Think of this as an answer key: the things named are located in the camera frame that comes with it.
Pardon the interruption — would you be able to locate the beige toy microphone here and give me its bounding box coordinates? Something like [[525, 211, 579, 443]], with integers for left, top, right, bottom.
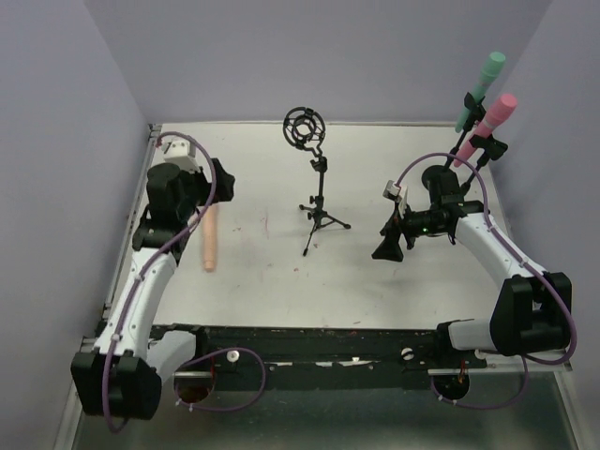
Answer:
[[201, 204, 218, 273]]

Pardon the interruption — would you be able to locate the black tripod shock-mount stand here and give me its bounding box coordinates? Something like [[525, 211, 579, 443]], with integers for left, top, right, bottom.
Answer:
[[282, 106, 352, 257]]

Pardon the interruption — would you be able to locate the black round-base clamp stand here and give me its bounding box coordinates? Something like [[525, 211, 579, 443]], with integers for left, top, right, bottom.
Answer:
[[460, 135, 508, 195]]

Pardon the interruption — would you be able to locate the pink toy microphone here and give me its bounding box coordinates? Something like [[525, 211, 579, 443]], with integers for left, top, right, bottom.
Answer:
[[454, 94, 518, 167]]

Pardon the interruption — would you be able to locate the mint green toy microphone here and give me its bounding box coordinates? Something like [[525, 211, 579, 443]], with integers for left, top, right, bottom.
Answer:
[[455, 51, 506, 132]]

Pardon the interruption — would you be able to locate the black round-base clip mic stand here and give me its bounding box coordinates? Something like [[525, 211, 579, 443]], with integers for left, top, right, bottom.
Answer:
[[421, 93, 486, 189]]

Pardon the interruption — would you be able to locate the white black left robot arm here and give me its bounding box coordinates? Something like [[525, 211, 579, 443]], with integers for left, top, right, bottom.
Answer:
[[70, 158, 235, 420]]

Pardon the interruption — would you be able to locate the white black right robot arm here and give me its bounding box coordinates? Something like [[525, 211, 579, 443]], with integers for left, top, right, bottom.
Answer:
[[371, 166, 572, 356]]

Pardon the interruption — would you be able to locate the black robot base mounting bar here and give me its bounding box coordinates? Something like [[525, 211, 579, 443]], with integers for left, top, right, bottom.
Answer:
[[150, 323, 487, 392]]

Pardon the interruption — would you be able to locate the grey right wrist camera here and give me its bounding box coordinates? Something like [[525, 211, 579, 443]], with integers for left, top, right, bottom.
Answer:
[[382, 180, 408, 216]]

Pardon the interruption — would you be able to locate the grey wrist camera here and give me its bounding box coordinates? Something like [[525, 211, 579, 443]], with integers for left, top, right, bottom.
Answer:
[[163, 139, 200, 173], [382, 180, 408, 216]]

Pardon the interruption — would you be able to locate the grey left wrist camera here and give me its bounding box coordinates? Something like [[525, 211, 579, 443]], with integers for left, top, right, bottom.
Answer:
[[163, 139, 200, 173]]

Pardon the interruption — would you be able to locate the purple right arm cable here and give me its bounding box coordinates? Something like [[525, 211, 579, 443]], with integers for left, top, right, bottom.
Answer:
[[396, 152, 578, 409]]

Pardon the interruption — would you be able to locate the aluminium extrusion rail frame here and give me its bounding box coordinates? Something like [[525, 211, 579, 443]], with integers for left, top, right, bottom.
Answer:
[[51, 122, 582, 450]]

